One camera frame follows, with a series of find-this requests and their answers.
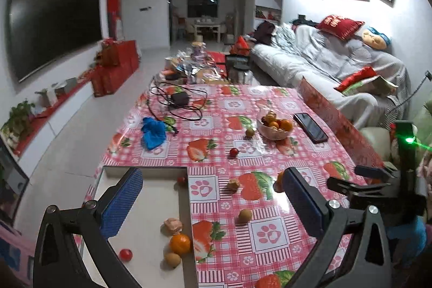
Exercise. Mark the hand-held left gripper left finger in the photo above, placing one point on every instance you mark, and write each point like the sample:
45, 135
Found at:
121, 203

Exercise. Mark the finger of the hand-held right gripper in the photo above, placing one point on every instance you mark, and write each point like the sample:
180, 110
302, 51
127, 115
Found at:
371, 172
347, 186

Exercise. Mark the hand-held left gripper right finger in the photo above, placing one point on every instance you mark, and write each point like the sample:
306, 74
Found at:
303, 203

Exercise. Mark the clear glass bowl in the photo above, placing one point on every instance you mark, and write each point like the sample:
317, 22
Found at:
270, 134

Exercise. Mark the mandarin orange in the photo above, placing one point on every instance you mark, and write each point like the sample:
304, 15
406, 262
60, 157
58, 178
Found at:
180, 243
274, 124
286, 124
278, 181

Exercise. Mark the person's right hand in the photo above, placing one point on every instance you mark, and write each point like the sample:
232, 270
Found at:
405, 235

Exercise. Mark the pale green armchair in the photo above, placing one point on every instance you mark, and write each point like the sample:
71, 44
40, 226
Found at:
373, 136

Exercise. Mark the red cherry tomato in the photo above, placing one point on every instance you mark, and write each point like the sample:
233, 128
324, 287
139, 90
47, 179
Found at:
125, 254
182, 180
233, 151

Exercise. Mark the pink wrapped snack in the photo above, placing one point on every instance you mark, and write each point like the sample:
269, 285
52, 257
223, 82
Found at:
172, 225

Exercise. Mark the round brown fruit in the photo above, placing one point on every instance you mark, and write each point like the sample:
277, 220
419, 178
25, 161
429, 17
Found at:
245, 215
172, 259
250, 132

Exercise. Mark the black smartphone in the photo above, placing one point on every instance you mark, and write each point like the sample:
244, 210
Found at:
310, 127

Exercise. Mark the walnut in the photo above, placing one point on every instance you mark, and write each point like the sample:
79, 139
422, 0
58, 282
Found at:
233, 185
270, 115

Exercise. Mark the crumpled blue glove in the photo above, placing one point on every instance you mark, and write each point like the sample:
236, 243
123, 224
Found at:
153, 132

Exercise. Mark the open book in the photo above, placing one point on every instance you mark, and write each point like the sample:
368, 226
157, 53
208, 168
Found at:
374, 85

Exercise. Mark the plain red pillow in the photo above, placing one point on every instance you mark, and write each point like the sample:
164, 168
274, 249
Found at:
357, 75

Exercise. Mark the red topped television cabinet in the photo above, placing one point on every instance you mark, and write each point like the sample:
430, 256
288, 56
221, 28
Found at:
60, 112

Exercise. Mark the grey covered sofa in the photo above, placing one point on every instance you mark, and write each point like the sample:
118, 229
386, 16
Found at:
320, 72

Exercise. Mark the dark framed panel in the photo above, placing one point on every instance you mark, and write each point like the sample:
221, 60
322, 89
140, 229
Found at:
10, 180

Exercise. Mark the white box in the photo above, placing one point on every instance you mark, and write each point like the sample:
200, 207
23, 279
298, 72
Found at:
47, 98

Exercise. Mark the grey box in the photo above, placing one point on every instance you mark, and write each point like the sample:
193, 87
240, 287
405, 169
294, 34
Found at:
65, 86

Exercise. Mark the cartoon face pillow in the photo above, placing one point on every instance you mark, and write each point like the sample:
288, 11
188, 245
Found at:
374, 38

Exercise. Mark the green potted plant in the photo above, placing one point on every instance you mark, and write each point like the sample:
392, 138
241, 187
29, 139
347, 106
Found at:
20, 116

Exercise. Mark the red lettered pillow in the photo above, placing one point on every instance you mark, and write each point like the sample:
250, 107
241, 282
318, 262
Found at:
337, 25

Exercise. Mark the red gift bag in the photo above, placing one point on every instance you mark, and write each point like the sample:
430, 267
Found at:
109, 53

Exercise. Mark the pile of wrapped snacks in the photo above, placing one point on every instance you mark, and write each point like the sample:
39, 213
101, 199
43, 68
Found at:
192, 67

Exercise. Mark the red paper bag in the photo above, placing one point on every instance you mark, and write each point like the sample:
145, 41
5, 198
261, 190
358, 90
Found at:
241, 45

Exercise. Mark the clear snack jar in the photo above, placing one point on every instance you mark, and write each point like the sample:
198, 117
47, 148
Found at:
198, 50

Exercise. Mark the dark clothing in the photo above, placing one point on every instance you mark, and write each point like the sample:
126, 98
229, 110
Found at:
264, 33

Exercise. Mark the beige dining chair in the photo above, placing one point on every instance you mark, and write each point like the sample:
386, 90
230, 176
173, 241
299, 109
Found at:
229, 26
189, 30

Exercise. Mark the black flat television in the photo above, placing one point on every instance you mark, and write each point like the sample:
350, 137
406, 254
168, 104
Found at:
54, 28

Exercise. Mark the white dining table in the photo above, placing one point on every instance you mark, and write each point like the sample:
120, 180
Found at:
206, 27

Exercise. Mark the dark window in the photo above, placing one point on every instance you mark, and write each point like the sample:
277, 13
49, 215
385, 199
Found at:
202, 3

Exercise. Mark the red wall hanging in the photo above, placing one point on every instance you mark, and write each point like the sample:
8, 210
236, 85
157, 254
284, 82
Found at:
113, 8

